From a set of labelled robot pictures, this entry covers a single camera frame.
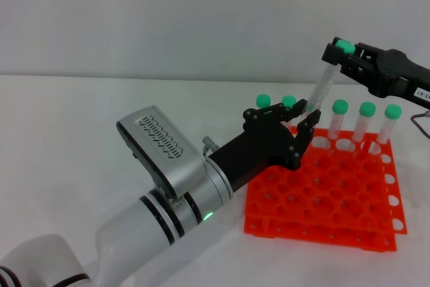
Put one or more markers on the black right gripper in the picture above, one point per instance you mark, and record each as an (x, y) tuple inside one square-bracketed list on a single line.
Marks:
[(396, 78)]

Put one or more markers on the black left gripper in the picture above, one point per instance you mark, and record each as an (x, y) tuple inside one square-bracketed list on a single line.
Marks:
[(262, 146)]

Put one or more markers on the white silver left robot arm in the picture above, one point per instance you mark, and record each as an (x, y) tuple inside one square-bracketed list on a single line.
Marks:
[(134, 230)]

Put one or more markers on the orange test tube rack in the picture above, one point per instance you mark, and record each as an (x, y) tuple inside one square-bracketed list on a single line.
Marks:
[(336, 196)]

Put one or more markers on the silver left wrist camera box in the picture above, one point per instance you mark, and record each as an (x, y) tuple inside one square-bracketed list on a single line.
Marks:
[(168, 152)]

